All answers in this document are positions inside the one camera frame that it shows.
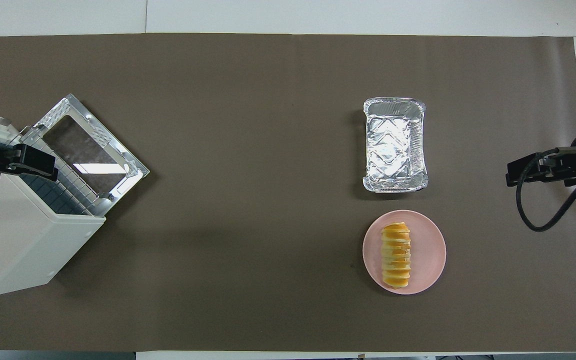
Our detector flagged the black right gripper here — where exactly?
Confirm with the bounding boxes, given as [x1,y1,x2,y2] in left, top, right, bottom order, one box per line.
[506,146,576,188]

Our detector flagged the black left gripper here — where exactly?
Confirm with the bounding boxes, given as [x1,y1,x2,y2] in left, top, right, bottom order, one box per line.
[0,145,59,182]

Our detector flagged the aluminium foil tray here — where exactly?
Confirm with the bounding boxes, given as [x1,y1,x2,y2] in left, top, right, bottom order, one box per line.
[362,97,429,194]

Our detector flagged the sliced yellow bread loaf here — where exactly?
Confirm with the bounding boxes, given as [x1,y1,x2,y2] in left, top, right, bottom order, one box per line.
[380,222,413,290]

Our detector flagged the white toaster oven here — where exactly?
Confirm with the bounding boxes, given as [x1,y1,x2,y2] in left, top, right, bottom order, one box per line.
[0,112,106,299]

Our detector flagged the glass oven door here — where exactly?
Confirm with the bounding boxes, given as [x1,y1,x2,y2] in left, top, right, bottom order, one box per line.
[32,93,150,217]

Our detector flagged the pink round plate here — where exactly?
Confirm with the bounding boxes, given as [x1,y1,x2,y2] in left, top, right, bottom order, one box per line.
[362,209,447,296]

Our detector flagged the brown table mat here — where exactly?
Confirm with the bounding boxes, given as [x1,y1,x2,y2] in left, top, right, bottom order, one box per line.
[0,33,576,352]

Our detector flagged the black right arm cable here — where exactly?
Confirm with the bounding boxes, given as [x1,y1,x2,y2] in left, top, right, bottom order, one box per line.
[515,147,576,241]

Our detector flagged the metal oven wire rack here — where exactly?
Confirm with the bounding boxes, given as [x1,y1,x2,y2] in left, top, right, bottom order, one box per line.
[18,132,106,217]

